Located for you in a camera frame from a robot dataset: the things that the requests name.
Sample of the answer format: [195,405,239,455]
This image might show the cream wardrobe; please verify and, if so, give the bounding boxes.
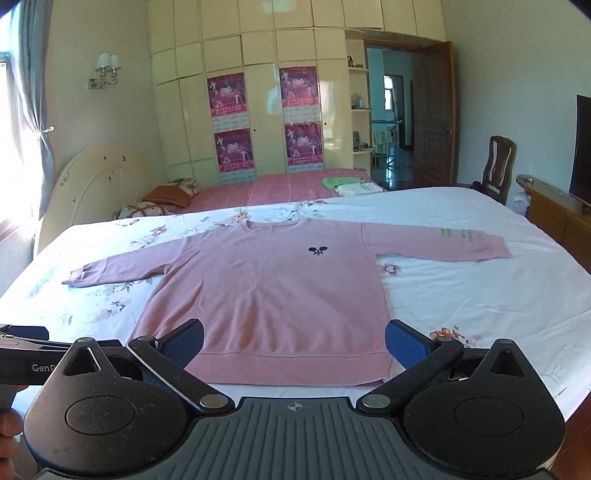
[147,0,448,188]

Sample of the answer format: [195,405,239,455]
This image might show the brown wooden door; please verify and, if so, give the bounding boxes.
[412,41,459,190]

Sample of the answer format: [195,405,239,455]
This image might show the white folded cloth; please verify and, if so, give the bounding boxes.
[335,182,384,197]

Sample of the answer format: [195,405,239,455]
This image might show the pink wall poster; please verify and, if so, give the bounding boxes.
[279,66,320,123]
[207,72,250,132]
[215,128,256,185]
[284,121,325,174]

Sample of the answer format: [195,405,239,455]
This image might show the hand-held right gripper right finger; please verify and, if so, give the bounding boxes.
[356,319,541,413]

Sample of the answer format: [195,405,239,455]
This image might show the dark wooden chair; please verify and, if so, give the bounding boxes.
[472,135,517,204]

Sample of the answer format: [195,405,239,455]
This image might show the window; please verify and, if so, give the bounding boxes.
[0,48,24,232]

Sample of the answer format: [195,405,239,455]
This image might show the wooden cabinet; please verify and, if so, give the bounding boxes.
[516,174,591,273]

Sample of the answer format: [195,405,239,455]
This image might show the black television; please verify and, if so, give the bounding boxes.
[569,95,591,206]

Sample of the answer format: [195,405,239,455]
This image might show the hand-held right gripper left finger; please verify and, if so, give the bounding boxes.
[51,318,235,414]

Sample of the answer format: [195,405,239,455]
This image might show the green folded cloth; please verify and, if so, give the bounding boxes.
[322,176,365,190]

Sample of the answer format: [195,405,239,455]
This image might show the wall lamp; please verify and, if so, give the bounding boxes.
[88,52,122,89]

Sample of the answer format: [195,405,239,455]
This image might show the orange pillow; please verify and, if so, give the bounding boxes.
[142,184,195,208]

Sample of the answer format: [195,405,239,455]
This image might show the grey curtain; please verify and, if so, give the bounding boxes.
[14,0,56,220]

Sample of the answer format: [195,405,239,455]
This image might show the person's left hand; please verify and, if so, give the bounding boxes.
[0,408,24,460]

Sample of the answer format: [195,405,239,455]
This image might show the pink checked bedspread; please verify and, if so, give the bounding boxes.
[175,171,389,215]

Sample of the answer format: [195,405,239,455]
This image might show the white floral bed sheet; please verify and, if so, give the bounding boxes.
[0,186,591,416]

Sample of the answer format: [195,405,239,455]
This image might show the pink knit sweater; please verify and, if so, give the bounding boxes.
[61,218,514,388]

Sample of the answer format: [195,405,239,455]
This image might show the floral pillow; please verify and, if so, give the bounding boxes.
[168,178,201,197]

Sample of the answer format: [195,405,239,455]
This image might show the cream headboard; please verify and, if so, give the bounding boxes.
[36,142,160,252]

